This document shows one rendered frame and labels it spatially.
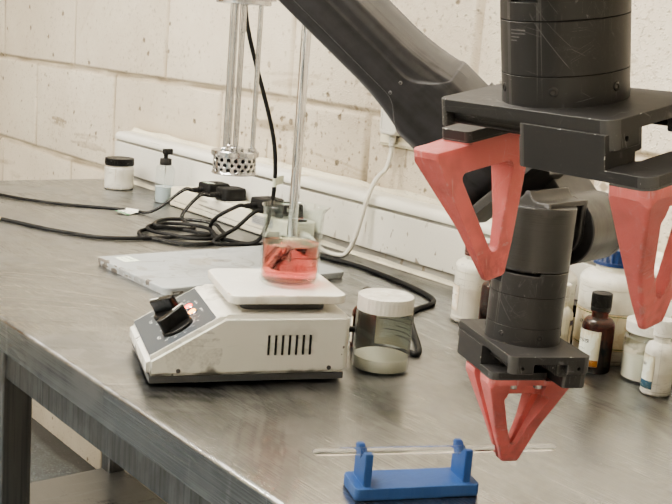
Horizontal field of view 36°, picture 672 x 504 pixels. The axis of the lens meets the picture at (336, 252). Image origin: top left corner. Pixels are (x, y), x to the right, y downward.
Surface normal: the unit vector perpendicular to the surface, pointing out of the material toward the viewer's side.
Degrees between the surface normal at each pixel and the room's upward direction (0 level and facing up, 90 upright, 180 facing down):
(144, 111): 90
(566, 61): 99
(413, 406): 0
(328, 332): 90
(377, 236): 90
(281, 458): 0
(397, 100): 111
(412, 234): 90
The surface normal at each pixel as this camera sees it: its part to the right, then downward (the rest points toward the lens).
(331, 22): -0.36, 0.48
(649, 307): 0.62, 0.36
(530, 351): 0.09, -0.98
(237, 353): 0.31, 0.21
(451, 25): -0.78, 0.06
